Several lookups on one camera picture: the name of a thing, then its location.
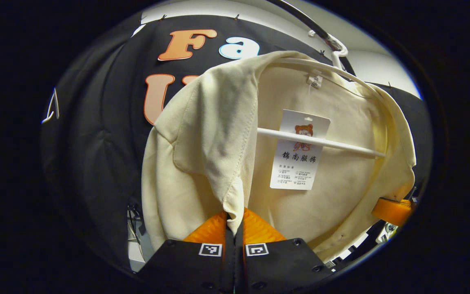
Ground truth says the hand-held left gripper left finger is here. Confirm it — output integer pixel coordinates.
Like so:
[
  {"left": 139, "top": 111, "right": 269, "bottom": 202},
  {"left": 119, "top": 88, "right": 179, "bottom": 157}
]
[{"left": 136, "top": 211, "right": 235, "bottom": 294}]

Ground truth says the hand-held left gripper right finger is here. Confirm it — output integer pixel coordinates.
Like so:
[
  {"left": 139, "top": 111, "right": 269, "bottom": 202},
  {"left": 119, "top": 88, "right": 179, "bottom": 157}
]
[{"left": 235, "top": 207, "right": 335, "bottom": 294}]

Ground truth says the white plastic clothes hanger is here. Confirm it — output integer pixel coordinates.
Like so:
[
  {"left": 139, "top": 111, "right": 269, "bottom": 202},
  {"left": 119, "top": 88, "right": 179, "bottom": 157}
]
[{"left": 255, "top": 31, "right": 386, "bottom": 158}]

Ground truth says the cream jacket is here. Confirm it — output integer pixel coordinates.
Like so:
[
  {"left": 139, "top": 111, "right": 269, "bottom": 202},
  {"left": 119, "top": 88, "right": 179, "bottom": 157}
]
[{"left": 141, "top": 50, "right": 417, "bottom": 264}]

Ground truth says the black clothes rack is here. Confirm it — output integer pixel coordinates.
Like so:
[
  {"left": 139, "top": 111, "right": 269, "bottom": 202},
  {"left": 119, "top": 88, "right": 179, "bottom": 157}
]
[{"left": 266, "top": 0, "right": 356, "bottom": 76}]

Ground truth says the black tripod stand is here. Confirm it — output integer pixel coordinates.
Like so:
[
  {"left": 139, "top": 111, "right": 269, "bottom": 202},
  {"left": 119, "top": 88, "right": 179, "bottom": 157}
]
[{"left": 127, "top": 202, "right": 146, "bottom": 245}]

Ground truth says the white paper hang tag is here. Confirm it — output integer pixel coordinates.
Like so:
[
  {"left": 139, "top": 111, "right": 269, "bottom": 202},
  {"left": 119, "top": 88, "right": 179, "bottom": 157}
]
[{"left": 270, "top": 109, "right": 331, "bottom": 191}]

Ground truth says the black backdrop cloth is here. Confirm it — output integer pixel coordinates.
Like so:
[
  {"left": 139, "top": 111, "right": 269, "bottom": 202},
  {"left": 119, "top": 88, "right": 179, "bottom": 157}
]
[{"left": 41, "top": 14, "right": 433, "bottom": 270}]

